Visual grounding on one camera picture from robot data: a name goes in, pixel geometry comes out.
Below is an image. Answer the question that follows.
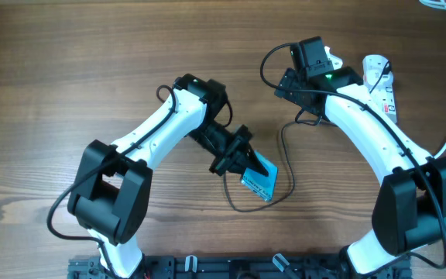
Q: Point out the blue screen smartphone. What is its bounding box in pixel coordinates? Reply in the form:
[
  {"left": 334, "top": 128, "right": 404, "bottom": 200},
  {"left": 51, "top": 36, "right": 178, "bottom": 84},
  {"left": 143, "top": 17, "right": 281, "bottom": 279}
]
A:
[{"left": 241, "top": 151, "right": 278, "bottom": 202}]

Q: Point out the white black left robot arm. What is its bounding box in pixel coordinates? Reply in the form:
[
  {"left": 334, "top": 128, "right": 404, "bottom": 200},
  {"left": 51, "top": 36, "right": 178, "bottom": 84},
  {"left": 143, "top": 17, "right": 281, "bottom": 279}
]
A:
[{"left": 67, "top": 74, "right": 277, "bottom": 278}]

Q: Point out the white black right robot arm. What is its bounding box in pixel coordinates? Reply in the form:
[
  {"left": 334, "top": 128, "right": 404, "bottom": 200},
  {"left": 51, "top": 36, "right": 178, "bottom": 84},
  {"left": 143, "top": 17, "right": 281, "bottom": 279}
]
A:
[{"left": 274, "top": 36, "right": 446, "bottom": 278}]

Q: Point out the white charger adapter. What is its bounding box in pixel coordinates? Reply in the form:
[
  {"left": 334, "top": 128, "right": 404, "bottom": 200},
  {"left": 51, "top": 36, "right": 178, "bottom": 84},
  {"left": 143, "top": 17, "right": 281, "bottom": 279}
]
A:
[{"left": 362, "top": 54, "right": 393, "bottom": 92}]

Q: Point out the white power strip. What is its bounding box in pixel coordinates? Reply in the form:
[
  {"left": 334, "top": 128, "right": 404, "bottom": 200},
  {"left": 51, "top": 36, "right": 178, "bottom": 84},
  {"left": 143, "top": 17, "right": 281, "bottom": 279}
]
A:
[{"left": 372, "top": 77, "right": 397, "bottom": 124}]

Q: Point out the black charging cable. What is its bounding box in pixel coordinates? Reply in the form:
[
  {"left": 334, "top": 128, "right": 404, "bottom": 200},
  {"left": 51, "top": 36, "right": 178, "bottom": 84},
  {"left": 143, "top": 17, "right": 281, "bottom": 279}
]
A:
[{"left": 222, "top": 60, "right": 393, "bottom": 214}]

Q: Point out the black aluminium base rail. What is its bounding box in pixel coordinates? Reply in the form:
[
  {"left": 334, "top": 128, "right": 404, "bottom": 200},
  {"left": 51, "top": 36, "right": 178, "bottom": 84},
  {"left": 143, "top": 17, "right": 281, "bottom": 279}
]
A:
[{"left": 67, "top": 254, "right": 412, "bottom": 279}]

